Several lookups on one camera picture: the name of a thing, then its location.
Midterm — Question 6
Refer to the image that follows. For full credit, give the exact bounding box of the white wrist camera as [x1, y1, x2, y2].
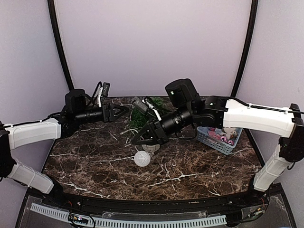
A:
[92, 81, 110, 107]
[132, 97, 162, 122]

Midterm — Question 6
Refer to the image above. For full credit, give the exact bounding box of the small green christmas tree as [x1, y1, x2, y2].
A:
[127, 96, 172, 130]

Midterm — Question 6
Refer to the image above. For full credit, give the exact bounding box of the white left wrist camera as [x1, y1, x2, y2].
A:
[92, 81, 110, 107]

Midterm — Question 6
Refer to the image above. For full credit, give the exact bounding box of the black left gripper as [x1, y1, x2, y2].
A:
[75, 103, 129, 124]

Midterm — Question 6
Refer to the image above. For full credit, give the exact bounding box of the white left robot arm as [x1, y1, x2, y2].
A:
[0, 89, 129, 207]

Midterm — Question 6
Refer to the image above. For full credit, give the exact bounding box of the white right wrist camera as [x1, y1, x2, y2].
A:
[132, 97, 162, 122]

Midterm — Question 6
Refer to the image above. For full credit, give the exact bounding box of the white cable duct strip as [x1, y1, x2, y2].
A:
[30, 203, 227, 228]

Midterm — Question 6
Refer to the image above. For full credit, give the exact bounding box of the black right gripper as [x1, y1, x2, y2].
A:
[131, 103, 194, 145]

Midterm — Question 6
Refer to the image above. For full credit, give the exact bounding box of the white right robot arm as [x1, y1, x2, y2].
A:
[132, 78, 304, 206]

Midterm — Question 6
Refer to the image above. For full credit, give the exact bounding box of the blue plastic basket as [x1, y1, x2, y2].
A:
[196, 126, 243, 155]

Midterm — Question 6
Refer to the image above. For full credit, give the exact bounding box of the white tree pot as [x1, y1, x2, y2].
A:
[142, 144, 161, 154]

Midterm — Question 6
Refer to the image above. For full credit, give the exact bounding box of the clear string light garland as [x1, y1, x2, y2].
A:
[120, 97, 167, 168]

